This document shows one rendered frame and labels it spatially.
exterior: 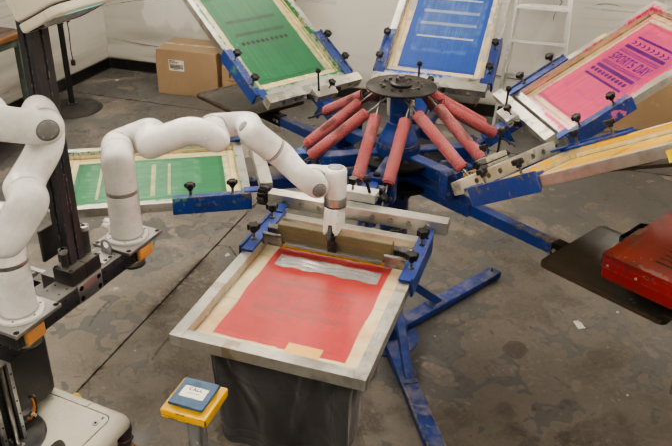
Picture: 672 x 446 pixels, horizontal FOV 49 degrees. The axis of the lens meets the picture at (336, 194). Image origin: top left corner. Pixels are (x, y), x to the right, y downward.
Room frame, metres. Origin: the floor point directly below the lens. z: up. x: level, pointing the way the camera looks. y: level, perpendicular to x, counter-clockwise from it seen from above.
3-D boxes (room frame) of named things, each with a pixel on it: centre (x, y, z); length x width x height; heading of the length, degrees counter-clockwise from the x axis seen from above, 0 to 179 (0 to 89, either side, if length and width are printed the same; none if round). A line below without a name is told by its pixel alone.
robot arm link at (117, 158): (2.00, 0.65, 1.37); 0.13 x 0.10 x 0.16; 16
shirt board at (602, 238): (2.48, -0.71, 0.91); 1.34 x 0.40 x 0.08; 42
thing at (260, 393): (1.71, 0.16, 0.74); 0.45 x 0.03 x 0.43; 72
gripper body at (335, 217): (2.18, 0.00, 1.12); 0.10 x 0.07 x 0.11; 162
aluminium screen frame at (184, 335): (1.99, 0.07, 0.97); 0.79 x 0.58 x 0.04; 162
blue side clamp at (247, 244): (2.30, 0.26, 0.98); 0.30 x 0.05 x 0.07; 162
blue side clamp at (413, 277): (2.12, -0.27, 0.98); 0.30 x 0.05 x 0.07; 162
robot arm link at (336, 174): (2.18, 0.04, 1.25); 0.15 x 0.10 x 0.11; 106
